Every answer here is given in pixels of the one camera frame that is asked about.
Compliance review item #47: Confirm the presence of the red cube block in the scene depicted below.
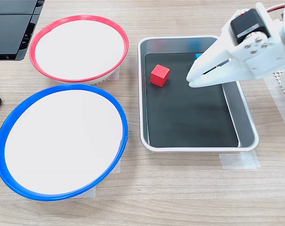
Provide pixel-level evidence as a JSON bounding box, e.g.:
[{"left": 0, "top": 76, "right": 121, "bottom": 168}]
[{"left": 150, "top": 64, "right": 171, "bottom": 88}]

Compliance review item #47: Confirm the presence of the silver metal tray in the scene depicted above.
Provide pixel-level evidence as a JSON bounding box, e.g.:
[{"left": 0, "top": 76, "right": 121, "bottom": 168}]
[{"left": 137, "top": 35, "right": 260, "bottom": 153}]

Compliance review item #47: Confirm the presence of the black tray liner mat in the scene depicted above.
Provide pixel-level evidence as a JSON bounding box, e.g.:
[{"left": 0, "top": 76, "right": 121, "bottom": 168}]
[{"left": 144, "top": 52, "right": 239, "bottom": 148}]

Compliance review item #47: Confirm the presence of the red-rimmed white dish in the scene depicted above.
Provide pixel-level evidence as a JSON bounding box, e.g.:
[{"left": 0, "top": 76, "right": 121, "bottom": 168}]
[{"left": 29, "top": 15, "right": 130, "bottom": 86}]

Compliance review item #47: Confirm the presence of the blue-rimmed white dish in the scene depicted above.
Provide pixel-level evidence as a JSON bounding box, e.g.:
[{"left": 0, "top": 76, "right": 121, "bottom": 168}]
[{"left": 0, "top": 83, "right": 129, "bottom": 202}]

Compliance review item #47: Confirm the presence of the black flat electronic device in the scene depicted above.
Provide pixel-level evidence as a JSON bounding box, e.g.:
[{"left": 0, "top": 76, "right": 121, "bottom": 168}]
[{"left": 0, "top": 0, "right": 46, "bottom": 61}]

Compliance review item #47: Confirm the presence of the red and black cable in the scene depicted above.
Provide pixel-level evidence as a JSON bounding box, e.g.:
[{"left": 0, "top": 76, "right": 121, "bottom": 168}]
[{"left": 266, "top": 2, "right": 285, "bottom": 13}]

